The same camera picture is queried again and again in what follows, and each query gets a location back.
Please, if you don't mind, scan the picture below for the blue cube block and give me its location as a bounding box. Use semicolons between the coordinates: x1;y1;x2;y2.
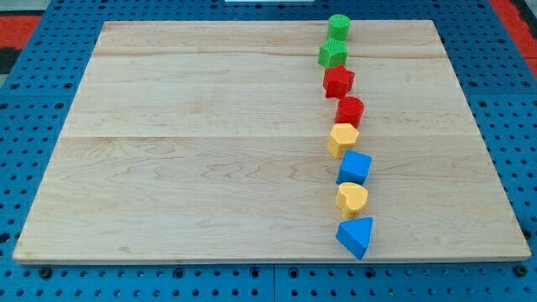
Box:
336;150;373;185

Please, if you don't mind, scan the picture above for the yellow heart block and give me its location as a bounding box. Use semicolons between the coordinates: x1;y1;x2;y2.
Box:
335;182;368;220

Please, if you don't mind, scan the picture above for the red cylinder block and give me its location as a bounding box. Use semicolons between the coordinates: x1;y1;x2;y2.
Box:
335;96;365;128

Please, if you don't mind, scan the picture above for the green cylinder block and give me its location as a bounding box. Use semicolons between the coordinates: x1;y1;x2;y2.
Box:
327;14;351;41

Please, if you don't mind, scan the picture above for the green star block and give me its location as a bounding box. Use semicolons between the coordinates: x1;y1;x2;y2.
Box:
318;38;348;68

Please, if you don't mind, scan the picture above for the wooden board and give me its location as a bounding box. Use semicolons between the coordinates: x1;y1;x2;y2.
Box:
13;20;531;264

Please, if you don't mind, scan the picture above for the blue triangle block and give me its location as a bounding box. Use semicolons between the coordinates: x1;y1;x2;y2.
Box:
336;216;373;260

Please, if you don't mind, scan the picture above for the red star block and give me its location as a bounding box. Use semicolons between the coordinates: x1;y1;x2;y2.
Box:
322;65;355;99

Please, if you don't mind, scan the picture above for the yellow hexagon block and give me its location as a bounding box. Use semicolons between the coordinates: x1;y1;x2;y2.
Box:
327;123;359;159

